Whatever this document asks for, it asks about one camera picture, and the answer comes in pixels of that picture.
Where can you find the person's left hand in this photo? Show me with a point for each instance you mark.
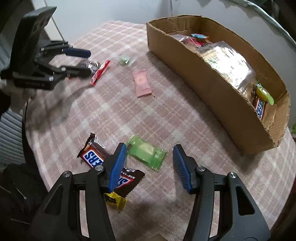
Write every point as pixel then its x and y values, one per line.
pixel 20 97

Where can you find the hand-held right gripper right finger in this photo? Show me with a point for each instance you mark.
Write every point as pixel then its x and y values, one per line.
pixel 182 169

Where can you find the grey ribbed panel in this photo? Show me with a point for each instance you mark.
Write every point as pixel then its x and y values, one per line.
pixel 10 139

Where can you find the small green candy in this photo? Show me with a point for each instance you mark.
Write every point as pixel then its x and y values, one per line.
pixel 126 60

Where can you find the large clear bread bag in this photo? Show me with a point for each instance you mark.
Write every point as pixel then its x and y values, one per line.
pixel 229 64

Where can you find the pink checked tablecloth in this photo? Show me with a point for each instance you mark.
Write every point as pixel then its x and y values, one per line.
pixel 185 115

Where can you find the long red snack packet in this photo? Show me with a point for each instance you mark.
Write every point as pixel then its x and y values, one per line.
pixel 99 73

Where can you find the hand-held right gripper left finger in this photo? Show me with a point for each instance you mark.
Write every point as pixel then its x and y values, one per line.
pixel 118 164

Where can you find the green snack packet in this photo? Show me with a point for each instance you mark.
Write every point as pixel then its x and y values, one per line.
pixel 145 154

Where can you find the teal candy packet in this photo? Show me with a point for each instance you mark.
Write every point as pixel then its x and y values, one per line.
pixel 198 36

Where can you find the kiwi snack packet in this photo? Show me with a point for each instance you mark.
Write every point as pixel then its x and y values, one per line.
pixel 263 93

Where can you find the pink snack packet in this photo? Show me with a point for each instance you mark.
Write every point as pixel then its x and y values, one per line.
pixel 141 83

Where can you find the yellow snack packet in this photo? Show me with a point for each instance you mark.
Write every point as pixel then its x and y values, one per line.
pixel 115 200

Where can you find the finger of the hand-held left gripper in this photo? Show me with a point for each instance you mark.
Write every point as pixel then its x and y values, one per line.
pixel 77 52
pixel 74 71

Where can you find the clear dark fruit packet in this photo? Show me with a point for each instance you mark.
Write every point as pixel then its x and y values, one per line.
pixel 196 42
pixel 181 38

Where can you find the brown chocolate bar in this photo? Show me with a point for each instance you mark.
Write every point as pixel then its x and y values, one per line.
pixel 260 109
pixel 91 157
pixel 129 180

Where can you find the cardboard box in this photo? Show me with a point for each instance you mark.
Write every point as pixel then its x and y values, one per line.
pixel 208 92

